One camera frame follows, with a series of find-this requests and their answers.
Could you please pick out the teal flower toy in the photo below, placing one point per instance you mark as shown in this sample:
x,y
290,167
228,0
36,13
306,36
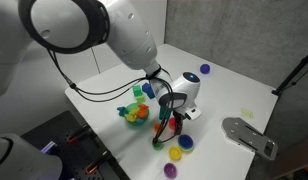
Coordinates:
x,y
122,111

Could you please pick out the black perforated mounting board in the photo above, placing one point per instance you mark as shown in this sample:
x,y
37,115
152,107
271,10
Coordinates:
x,y
74,156

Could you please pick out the small yellow bowl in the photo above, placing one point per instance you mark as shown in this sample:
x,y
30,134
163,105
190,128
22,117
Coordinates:
x,y
174,153

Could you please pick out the orange black clamp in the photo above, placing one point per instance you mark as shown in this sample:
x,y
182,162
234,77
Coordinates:
x,y
92,167
78,134

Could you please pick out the small purple bowl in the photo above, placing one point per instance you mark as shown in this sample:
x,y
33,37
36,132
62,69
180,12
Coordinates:
x,y
170,170

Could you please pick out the right orange black clamp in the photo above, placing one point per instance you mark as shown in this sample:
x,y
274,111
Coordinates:
x,y
92,167

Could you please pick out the grey metal mounting plate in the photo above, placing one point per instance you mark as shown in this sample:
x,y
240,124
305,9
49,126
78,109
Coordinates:
x,y
243,134

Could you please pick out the large green toy bowl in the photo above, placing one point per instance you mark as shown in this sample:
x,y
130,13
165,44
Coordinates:
x,y
136,114

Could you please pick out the purple ball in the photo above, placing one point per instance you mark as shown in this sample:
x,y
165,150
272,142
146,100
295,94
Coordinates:
x,y
204,68

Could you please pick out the green cube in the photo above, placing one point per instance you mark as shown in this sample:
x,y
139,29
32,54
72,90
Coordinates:
x,y
137,91

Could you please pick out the small orange bowl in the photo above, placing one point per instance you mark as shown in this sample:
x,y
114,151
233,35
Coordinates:
x,y
156,127

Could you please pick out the yellow-green cube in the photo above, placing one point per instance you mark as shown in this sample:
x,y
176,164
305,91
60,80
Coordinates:
x,y
140,99

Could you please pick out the small blue bowl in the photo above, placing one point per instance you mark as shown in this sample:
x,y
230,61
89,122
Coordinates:
x,y
185,143

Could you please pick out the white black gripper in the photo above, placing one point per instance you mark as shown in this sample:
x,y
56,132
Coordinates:
x,y
181,98

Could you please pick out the left orange black clamp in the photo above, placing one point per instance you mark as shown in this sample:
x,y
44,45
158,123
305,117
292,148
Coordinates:
x,y
78,134

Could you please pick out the yellow sticky note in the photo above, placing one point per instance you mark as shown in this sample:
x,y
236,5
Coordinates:
x,y
247,113

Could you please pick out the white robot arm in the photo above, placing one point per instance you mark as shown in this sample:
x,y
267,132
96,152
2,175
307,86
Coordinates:
x,y
73,26

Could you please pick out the small green bowl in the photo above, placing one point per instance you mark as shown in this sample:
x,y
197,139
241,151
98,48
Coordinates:
x,y
158,145

